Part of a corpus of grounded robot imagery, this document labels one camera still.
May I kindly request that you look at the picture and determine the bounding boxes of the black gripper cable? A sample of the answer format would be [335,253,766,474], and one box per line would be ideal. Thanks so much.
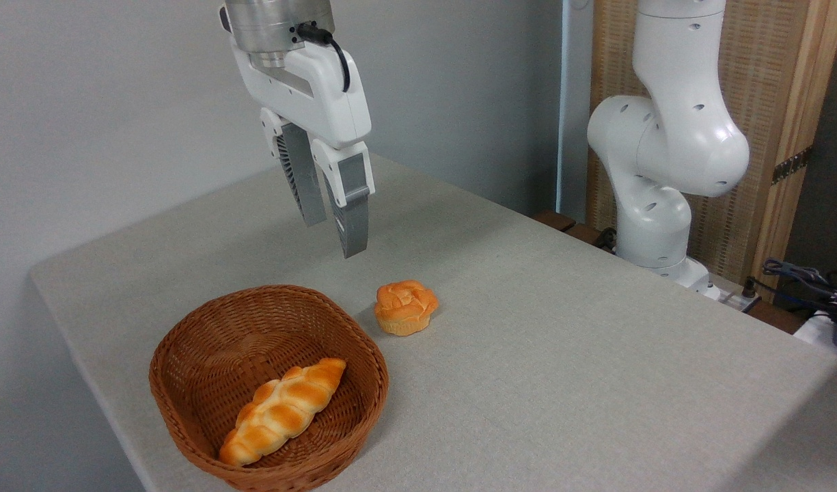
[296,23,352,94]

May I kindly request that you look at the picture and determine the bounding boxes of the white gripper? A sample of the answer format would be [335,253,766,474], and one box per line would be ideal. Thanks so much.
[230,40,376,260]

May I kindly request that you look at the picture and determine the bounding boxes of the brown wicker basket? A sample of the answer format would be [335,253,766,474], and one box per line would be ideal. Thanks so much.
[148,284,390,492]

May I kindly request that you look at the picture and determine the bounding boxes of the dark metal screen hinge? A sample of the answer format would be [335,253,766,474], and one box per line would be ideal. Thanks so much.
[771,145,814,186]

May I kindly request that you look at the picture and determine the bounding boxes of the pale blue vertical post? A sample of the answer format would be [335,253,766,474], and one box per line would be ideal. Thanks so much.
[556,0,594,221]

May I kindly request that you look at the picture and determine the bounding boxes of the long braided bread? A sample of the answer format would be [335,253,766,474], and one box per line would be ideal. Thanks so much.
[218,357,348,468]

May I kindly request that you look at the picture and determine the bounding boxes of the round muffin bread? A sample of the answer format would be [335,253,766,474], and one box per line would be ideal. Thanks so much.
[373,279,440,338]

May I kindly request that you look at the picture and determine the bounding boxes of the grey-blue cable bundle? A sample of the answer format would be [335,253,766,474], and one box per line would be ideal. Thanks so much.
[762,258,837,305]

